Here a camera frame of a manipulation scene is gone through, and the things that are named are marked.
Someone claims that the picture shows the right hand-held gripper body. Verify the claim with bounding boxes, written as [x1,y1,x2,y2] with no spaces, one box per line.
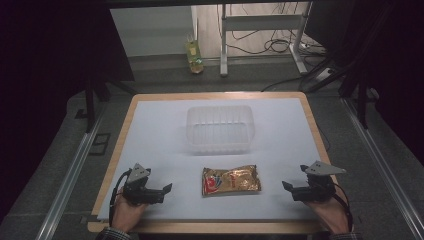
[292,160,348,203]

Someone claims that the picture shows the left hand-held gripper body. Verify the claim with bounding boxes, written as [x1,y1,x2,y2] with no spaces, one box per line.
[122,162,166,206]

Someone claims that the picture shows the person's left hand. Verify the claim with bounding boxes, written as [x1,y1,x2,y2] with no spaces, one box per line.
[111,190,149,234]

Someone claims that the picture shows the person's right hand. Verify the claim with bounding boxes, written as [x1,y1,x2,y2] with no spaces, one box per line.
[305,194,350,235]

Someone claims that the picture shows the white table mat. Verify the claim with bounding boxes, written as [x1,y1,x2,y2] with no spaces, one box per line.
[97,97,322,222]

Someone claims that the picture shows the gold snack packet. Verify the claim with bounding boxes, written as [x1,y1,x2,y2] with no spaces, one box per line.
[201,164,262,198]

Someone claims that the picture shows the wooden table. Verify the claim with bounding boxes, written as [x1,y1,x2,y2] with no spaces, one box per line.
[87,91,338,234]

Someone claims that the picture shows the clear plastic container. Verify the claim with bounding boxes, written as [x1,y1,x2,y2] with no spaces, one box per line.
[185,105,257,157]

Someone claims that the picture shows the black metal stand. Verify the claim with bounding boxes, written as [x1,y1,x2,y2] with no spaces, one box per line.
[73,78,138,134]
[299,56,381,130]

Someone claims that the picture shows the yellow drink bottle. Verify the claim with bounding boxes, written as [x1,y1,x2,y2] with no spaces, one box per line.
[185,39,205,75]

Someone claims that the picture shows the dark curtain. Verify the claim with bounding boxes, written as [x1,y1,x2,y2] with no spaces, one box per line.
[0,0,135,221]
[304,0,424,168]

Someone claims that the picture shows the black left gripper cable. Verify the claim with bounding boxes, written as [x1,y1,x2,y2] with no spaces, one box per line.
[108,168,133,228]

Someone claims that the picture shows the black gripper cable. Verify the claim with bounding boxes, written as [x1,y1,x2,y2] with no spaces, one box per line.
[331,182,354,232]
[108,168,133,228]

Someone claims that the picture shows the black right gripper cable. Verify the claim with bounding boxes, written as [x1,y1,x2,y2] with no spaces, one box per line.
[331,182,354,232]

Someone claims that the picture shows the aluminium rail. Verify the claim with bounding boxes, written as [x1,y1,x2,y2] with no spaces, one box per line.
[340,97,424,240]
[34,101,109,240]

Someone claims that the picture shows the black floor cables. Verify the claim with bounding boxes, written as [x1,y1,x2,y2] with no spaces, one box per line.
[216,3,329,93]

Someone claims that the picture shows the white desk frame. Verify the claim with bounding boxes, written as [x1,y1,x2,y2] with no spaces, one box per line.
[219,2,314,78]

